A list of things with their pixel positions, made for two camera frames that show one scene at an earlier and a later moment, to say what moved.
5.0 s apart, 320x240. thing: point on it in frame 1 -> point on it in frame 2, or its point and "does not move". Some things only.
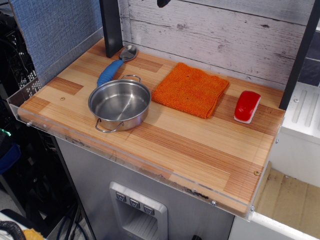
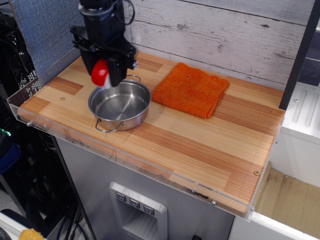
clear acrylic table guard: [210, 134] does not move
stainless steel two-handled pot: [120, 105] does not move
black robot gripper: [161, 3] -> [102, 37]
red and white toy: [246, 105] -> [100, 72]
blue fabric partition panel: [56, 31] does not move
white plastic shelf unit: [289, 208] does not move
